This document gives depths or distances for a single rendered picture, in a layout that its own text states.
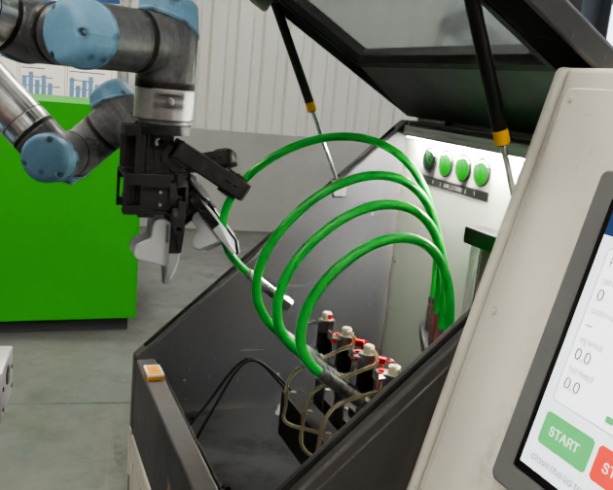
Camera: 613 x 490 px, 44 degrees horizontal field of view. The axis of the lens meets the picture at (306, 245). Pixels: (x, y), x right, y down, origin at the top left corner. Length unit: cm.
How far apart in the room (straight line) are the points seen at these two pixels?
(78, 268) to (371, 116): 433
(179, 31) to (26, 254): 351
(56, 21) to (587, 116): 59
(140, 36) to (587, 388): 61
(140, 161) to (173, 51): 14
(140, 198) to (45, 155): 27
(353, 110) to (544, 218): 706
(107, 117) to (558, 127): 75
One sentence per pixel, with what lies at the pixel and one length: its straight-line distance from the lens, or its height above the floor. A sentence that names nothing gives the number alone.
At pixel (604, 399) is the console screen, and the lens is 76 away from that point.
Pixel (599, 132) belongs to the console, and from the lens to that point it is 86.
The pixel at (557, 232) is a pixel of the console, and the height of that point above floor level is 137.
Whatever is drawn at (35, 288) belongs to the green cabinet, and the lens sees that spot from 445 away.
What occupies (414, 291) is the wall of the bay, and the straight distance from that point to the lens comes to 156.
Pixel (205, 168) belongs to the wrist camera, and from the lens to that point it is 98.
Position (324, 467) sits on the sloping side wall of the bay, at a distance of 94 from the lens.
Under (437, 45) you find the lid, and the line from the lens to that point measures 123.
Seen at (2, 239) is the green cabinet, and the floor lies 55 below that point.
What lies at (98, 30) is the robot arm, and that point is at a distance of 88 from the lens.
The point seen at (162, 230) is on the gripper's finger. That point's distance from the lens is 99.
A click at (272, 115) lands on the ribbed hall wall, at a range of 769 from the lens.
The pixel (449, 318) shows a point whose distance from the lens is 107.
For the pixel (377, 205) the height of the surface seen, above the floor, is 135.
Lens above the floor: 150
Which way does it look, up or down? 12 degrees down
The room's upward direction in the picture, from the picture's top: 5 degrees clockwise
